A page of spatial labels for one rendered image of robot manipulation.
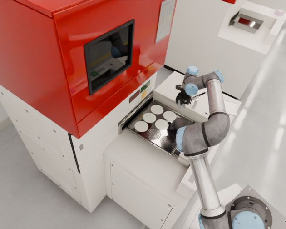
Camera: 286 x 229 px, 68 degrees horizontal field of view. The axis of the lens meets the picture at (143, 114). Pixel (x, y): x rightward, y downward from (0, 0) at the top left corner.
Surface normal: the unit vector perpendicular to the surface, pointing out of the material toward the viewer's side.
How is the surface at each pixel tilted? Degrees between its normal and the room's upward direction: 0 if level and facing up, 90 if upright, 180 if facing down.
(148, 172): 0
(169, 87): 0
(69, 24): 90
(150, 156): 0
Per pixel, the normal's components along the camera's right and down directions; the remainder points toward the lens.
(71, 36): 0.82, 0.47
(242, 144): 0.10, -0.67
